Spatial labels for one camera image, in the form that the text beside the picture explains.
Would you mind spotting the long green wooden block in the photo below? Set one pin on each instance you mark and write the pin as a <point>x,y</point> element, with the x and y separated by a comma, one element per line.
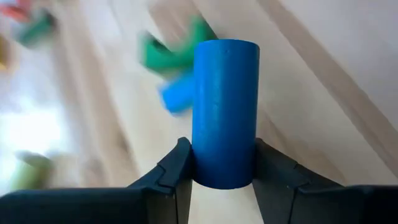
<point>37,29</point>

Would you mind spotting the green arch block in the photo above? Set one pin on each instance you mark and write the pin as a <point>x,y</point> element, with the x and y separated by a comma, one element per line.
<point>161,59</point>

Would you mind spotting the lime green wooden cylinder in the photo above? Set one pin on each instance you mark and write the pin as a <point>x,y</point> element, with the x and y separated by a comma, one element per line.
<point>32,171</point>

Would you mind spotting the small red wooden block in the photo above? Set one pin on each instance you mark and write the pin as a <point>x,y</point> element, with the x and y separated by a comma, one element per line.
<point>14,11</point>

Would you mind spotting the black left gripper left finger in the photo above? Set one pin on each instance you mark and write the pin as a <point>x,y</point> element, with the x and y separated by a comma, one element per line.
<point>168,174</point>

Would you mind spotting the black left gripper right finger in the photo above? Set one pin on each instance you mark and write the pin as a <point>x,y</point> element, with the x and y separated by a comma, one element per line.
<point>280,180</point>

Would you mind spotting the blue wooden cylinder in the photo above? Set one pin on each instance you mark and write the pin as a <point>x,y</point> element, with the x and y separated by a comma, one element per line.
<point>225,115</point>

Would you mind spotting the blue flat block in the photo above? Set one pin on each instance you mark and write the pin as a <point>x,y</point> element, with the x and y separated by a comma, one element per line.
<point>177,93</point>

